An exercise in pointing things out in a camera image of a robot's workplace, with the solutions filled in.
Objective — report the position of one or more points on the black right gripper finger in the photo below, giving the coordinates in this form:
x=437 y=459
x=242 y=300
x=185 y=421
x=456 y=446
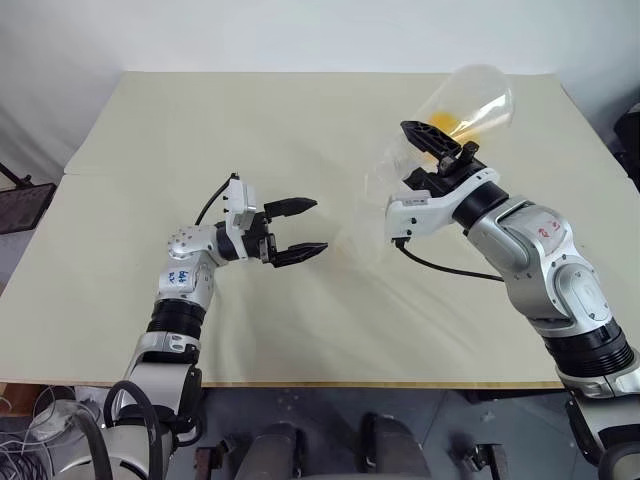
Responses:
x=469 y=151
x=432 y=140

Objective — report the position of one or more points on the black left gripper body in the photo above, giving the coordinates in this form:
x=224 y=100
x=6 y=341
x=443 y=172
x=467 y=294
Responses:
x=260 y=245

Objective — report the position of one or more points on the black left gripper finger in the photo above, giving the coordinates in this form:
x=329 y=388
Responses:
x=292 y=206
x=302 y=251

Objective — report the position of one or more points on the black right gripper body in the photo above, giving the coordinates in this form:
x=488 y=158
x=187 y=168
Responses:
x=450 y=175

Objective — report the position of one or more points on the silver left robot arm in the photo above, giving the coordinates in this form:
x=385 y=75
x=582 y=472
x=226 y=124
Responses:
x=187 y=280

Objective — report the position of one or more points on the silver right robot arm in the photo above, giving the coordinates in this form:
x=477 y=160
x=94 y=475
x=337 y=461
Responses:
x=550 y=260

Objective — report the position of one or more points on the dark equipment at table side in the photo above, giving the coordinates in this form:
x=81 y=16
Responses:
x=629 y=145

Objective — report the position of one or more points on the black mesh panel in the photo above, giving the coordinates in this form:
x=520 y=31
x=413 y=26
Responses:
x=25 y=207

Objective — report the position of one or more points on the crumpled clear plastic bag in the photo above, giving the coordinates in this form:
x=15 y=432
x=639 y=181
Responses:
x=65 y=412

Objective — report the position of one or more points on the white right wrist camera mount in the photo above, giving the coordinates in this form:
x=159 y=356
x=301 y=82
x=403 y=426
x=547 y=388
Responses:
x=425 y=210

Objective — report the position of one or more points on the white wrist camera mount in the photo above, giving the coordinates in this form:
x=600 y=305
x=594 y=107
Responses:
x=425 y=210
x=240 y=205

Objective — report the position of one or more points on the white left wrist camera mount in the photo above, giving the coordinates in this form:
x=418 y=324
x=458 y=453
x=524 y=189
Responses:
x=240 y=205

